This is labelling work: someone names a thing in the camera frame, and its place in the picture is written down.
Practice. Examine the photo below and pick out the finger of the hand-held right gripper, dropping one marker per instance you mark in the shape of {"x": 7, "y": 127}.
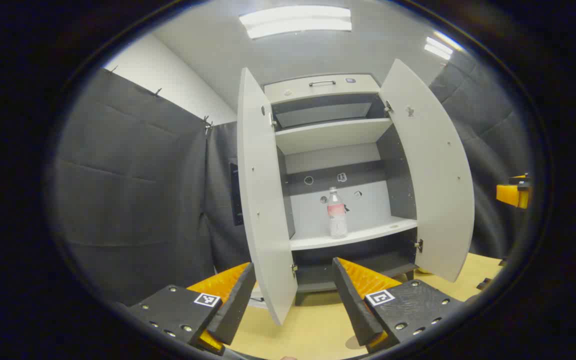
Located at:
{"x": 510, "y": 195}

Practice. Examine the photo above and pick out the clear bottle with pink label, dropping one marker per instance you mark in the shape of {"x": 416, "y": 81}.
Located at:
{"x": 337, "y": 215}

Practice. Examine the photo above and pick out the black quilted backdrop cloth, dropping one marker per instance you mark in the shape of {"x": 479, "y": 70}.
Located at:
{"x": 493, "y": 140}
{"x": 128, "y": 200}

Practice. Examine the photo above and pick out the grey cabinet door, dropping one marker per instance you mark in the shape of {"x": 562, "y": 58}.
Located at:
{"x": 433, "y": 190}
{"x": 263, "y": 200}

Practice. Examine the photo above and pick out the grey and white cabinet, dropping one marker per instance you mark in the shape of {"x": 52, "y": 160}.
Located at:
{"x": 333, "y": 135}

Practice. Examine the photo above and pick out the round coaster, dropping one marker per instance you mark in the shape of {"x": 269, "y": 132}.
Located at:
{"x": 352, "y": 343}

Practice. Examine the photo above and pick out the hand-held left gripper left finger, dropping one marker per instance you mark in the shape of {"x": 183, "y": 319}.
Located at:
{"x": 235, "y": 310}

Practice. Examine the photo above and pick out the small ceiling light panel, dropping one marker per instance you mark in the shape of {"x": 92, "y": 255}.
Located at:
{"x": 438, "y": 48}

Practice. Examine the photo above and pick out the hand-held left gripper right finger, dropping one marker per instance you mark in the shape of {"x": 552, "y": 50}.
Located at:
{"x": 352, "y": 307}

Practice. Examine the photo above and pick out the grey cabinet drawer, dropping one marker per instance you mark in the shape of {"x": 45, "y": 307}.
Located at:
{"x": 288, "y": 92}

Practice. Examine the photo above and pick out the large ceiling light panel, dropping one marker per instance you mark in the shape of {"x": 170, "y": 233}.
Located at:
{"x": 295, "y": 22}

